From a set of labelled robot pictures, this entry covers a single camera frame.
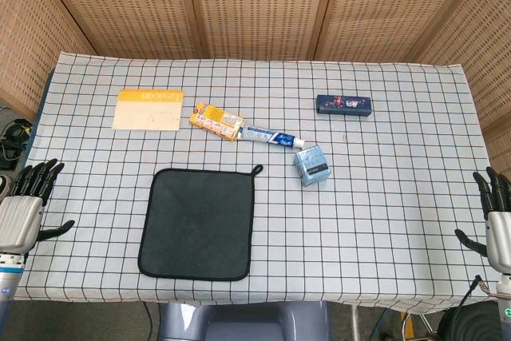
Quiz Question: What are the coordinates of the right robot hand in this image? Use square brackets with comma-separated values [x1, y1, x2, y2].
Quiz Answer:
[454, 166, 511, 274]

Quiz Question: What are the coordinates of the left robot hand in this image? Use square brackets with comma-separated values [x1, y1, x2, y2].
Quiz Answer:
[0, 158, 76, 256]

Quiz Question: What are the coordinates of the yellow black cloth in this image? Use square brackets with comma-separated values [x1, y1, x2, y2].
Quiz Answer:
[137, 164, 264, 282]

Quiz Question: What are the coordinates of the black equipment on floor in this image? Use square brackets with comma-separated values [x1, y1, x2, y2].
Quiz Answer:
[0, 104, 34, 171]

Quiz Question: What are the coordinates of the black round device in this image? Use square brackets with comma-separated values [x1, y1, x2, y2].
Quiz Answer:
[437, 303, 500, 341]

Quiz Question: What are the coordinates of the checked light blue tablecloth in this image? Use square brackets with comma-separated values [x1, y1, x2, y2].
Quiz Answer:
[14, 52, 506, 315]

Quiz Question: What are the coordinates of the yellow and cream notebook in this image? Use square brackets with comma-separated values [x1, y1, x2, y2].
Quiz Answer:
[112, 89, 185, 133]

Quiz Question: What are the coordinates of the light blue cube box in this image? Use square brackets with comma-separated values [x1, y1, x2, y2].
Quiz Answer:
[293, 144, 332, 188]

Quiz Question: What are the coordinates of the dark blue long box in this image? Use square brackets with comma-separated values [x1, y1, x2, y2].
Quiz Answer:
[315, 94, 375, 119]

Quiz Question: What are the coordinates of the yellow cardboard box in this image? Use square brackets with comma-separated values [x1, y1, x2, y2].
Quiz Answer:
[188, 101, 244, 142]

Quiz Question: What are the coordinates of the grey plastic chair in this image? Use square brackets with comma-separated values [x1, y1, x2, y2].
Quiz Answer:
[157, 300, 332, 341]

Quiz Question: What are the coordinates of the blue and white toothpaste tube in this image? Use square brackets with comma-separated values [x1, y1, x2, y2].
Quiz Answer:
[236, 124, 307, 149]

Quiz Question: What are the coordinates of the woven wooden folding screen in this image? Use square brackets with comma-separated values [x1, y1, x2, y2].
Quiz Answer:
[0, 0, 511, 166]

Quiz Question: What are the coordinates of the black cable with plug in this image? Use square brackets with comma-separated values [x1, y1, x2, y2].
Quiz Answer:
[450, 275, 487, 341]

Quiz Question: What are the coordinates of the black floor cable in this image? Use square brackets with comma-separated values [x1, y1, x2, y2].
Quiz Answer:
[142, 300, 156, 341]

